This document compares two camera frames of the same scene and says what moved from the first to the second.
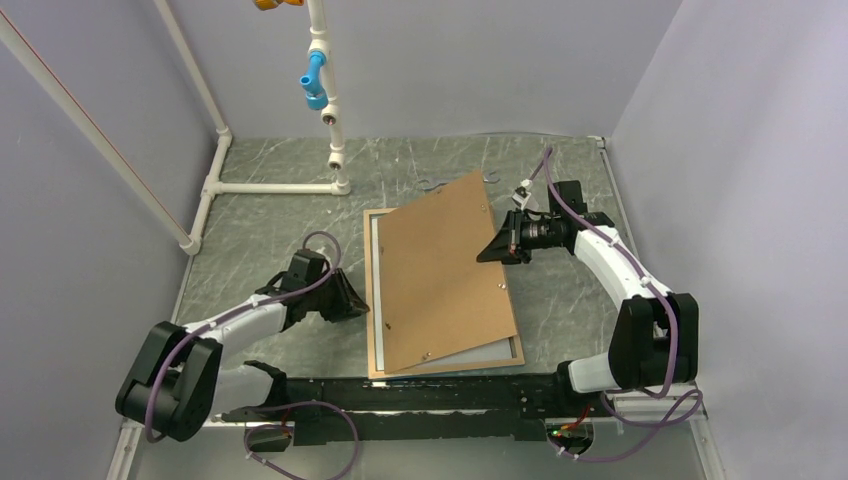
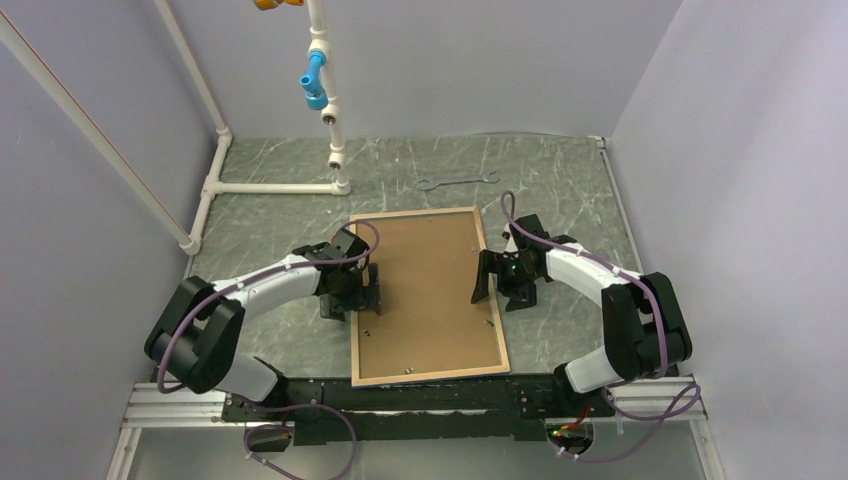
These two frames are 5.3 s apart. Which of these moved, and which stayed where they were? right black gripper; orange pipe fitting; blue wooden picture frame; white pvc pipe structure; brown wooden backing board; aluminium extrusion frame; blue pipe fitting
Moved: blue wooden picture frame; right black gripper; brown wooden backing board
Stayed: aluminium extrusion frame; blue pipe fitting; white pvc pipe structure; orange pipe fitting
